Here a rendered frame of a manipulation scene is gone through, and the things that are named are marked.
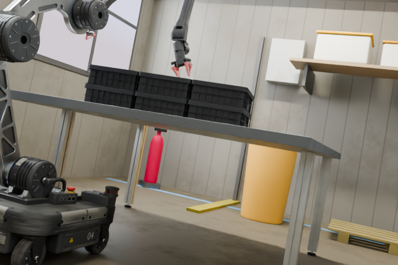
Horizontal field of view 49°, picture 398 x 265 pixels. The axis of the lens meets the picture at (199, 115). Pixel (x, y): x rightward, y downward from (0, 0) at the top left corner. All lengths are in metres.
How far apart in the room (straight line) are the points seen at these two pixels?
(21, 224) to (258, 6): 4.09
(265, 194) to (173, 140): 1.73
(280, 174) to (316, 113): 1.13
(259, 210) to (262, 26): 2.21
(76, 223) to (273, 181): 2.35
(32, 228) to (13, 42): 0.69
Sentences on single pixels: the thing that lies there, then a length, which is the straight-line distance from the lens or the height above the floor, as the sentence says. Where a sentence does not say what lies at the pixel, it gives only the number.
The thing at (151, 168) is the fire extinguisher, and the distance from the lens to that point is 4.93.
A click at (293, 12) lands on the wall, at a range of 5.18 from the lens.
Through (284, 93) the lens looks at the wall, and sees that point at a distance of 4.96.
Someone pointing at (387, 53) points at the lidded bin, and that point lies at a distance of 4.35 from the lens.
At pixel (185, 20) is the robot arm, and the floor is 1.27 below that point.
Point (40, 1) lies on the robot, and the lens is 2.08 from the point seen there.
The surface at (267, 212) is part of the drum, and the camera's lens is 4.00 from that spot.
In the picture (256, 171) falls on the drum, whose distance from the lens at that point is 3.98.
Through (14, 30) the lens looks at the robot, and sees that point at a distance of 1.78.
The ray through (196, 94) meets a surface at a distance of 2.29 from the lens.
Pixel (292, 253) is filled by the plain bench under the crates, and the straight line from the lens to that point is 2.19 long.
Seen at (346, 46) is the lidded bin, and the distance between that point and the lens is 4.34.
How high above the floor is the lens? 0.62
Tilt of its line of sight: 3 degrees up
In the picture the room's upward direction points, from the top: 10 degrees clockwise
